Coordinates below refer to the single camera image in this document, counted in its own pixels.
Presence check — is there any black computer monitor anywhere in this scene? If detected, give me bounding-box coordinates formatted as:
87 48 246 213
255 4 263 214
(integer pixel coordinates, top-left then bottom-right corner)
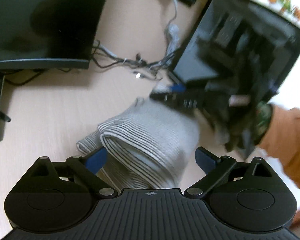
0 0 113 70

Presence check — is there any black cable with metal plug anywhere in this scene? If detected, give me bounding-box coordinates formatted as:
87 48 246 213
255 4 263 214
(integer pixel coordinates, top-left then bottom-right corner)
134 72 160 82

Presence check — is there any grey striped shirt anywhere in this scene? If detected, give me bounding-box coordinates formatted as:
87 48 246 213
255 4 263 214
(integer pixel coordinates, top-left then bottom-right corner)
76 97 201 189

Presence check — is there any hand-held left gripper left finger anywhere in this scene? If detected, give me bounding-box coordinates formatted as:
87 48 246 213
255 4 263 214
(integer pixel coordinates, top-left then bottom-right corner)
27 147 118 199

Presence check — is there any black cable bundle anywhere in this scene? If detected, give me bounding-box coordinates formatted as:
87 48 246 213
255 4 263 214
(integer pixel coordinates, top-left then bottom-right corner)
91 39 183 82

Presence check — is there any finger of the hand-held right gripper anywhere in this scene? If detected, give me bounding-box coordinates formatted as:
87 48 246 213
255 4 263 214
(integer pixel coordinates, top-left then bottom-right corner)
165 84 188 94
149 91 199 108

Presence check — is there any white coiled cable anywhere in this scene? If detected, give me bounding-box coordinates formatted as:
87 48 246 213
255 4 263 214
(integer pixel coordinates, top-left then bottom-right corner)
163 0 182 55

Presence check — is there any person's right forearm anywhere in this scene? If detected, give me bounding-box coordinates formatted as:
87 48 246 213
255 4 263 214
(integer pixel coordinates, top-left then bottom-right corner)
259 104 300 198

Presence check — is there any white glass-sided computer case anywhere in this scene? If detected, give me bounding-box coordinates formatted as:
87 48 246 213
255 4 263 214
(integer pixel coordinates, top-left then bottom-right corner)
168 0 300 110

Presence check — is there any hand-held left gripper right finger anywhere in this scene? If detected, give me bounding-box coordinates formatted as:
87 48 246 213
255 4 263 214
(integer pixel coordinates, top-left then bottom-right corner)
186 147 276 199

